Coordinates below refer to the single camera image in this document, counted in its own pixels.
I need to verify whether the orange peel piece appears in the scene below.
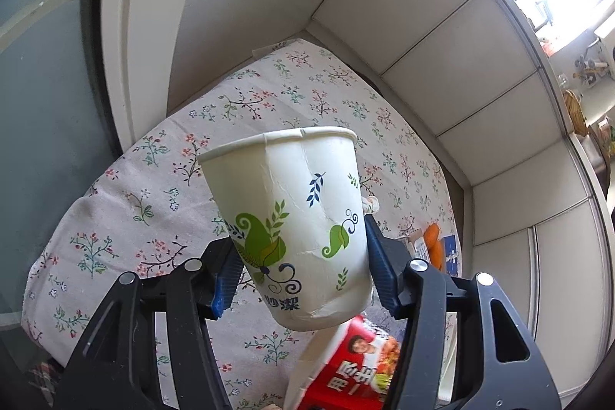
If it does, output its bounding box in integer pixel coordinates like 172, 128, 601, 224
423, 222, 446, 272

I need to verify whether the dark blue small carton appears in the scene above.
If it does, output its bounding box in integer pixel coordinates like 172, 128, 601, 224
442, 235, 462, 277

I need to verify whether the white paper cup green print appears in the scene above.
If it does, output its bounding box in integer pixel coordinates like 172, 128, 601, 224
198, 127, 372, 331

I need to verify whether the red instant noodle cup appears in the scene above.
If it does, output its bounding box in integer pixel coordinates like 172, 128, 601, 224
284, 315, 401, 410

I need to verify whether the crumpled white tissue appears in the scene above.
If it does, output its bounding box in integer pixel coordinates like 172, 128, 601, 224
362, 196, 379, 214

